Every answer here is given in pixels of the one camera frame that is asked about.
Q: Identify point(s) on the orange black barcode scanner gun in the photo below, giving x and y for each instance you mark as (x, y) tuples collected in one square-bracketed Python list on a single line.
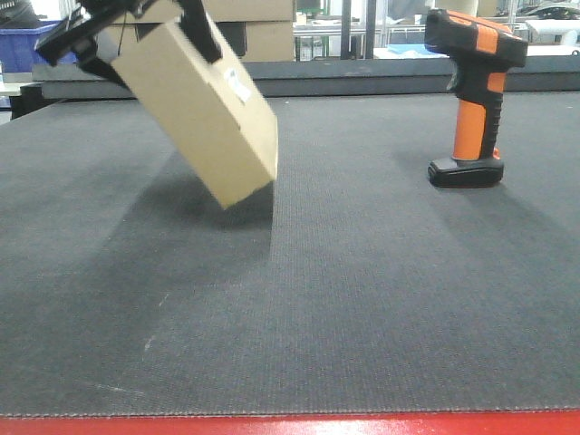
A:
[(482, 53)]

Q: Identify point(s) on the large cardboard box black print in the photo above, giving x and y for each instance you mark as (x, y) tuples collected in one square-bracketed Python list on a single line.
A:
[(260, 41)]

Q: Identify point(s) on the red table edge strip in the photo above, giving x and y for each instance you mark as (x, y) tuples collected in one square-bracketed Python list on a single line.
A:
[(528, 422)]

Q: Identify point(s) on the upper stacked cardboard box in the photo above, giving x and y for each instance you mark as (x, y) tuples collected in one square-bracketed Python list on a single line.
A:
[(250, 10)]

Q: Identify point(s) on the blue plastic crate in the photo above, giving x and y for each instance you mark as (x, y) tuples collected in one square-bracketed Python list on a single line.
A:
[(18, 54)]

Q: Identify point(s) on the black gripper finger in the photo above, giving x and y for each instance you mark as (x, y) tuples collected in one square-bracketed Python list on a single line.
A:
[(194, 24), (77, 34)]

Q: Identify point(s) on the brown cardboard package box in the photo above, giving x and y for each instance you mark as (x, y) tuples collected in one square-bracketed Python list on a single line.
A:
[(232, 146)]

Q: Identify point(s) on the dark grey table mat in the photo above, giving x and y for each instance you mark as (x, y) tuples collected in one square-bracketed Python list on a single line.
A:
[(351, 285)]

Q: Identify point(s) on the dark grey raised table ledge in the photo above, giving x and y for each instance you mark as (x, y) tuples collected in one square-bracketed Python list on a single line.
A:
[(555, 73)]

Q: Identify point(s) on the white barcode label sticker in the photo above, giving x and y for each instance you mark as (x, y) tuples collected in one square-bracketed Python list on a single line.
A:
[(238, 88)]

